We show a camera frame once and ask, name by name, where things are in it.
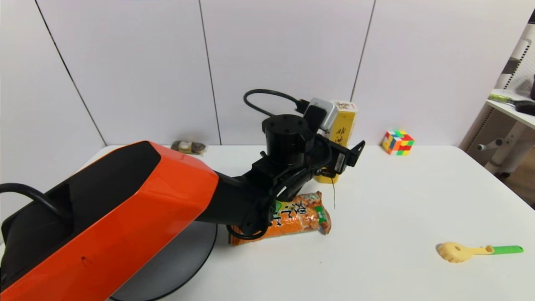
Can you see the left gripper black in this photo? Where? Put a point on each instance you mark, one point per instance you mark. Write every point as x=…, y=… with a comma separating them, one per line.
x=341, y=161

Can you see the yellow potato chip box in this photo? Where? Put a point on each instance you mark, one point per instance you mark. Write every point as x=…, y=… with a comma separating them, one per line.
x=345, y=125

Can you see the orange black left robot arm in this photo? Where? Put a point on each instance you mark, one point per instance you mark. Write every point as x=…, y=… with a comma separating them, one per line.
x=146, y=200

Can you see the gray round plate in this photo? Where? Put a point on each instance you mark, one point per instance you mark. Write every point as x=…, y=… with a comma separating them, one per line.
x=179, y=259

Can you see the colourful puzzle cube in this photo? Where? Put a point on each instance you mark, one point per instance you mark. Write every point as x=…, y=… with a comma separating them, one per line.
x=397, y=143

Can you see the orange snack bag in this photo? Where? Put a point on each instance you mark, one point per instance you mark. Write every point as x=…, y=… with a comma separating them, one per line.
x=299, y=217

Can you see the white desk stand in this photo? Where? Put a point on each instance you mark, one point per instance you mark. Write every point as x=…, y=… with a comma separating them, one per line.
x=512, y=150

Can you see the green tool on shelf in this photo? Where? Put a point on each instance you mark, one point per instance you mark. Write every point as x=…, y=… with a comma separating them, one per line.
x=501, y=99

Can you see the small wrapped cookie pack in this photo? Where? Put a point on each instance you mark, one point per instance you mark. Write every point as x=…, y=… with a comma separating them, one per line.
x=188, y=147

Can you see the white shelf board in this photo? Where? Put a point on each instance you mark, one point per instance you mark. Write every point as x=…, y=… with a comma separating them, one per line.
x=514, y=110

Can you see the black tool on shelf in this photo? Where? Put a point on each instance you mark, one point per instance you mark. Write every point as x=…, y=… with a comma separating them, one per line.
x=526, y=108

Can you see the white perforated panel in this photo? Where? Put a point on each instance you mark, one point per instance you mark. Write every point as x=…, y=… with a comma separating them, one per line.
x=520, y=62

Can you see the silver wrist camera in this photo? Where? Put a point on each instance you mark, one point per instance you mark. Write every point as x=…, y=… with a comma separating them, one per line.
x=327, y=110

